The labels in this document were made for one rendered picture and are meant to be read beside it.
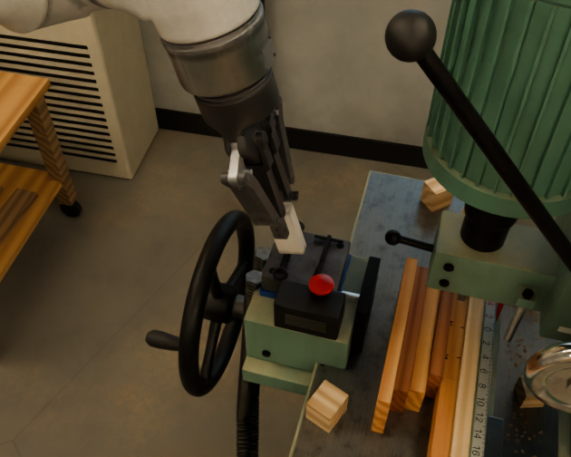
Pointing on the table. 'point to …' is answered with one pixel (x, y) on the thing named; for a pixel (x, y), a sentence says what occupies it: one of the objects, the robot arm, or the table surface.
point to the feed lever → (477, 128)
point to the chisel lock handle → (406, 240)
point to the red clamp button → (321, 285)
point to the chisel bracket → (491, 264)
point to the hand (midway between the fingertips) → (285, 228)
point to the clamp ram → (363, 303)
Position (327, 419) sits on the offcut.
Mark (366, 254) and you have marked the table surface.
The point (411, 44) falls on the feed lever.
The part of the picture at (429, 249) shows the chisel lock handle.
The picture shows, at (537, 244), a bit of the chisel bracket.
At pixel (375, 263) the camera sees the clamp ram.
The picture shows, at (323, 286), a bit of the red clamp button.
